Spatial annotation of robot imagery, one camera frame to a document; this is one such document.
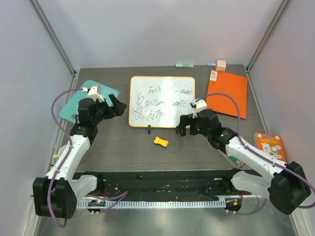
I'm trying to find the green book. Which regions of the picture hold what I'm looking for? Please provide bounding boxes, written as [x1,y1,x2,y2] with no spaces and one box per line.
[229,156,245,168]

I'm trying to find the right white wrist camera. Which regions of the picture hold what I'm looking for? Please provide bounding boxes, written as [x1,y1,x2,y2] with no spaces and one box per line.
[190,99,207,118]

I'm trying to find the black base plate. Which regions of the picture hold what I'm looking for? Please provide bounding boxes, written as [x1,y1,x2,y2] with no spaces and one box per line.
[87,169,249,202]

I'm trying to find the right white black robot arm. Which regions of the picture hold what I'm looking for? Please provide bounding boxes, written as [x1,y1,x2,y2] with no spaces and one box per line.
[176,109,315,215]

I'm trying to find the yellow bone shaped eraser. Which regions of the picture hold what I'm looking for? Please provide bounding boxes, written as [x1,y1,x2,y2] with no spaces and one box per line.
[154,137,169,148]

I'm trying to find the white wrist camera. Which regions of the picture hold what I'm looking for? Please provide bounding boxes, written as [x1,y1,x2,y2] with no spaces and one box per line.
[190,99,207,118]
[88,86,105,103]

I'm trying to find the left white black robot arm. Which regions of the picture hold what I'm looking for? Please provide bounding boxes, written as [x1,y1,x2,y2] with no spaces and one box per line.
[32,94,126,220]

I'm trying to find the orange folder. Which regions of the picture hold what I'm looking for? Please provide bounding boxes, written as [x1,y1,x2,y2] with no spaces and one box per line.
[206,70,248,119]

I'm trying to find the orange book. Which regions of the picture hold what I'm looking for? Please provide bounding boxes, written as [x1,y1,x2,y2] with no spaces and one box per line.
[253,132,286,162]

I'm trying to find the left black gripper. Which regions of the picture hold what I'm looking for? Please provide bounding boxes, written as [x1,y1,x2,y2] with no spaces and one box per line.
[92,94,126,125]

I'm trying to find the teal cutting board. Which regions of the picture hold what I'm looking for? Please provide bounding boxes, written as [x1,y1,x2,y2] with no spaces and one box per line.
[59,80,119,123]

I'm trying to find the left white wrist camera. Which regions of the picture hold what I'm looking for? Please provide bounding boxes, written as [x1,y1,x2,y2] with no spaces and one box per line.
[88,86,105,103]

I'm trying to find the yellow framed whiteboard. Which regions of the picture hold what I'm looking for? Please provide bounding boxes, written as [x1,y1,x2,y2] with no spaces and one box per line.
[128,76,195,128]

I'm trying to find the pink cube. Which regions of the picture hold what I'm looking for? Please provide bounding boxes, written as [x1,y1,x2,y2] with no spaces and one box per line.
[216,59,226,72]

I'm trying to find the green white eraser block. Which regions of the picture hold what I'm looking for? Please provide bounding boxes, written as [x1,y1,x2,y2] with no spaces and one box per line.
[175,63,194,68]

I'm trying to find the pale yellow mug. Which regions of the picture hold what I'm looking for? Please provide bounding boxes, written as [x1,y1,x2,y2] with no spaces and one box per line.
[53,145,67,162]

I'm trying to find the slotted grey cable duct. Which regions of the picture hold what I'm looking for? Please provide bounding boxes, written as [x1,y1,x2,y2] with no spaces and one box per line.
[76,199,226,209]

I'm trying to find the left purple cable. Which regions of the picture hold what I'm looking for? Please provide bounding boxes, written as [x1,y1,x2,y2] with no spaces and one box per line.
[48,88,128,228]

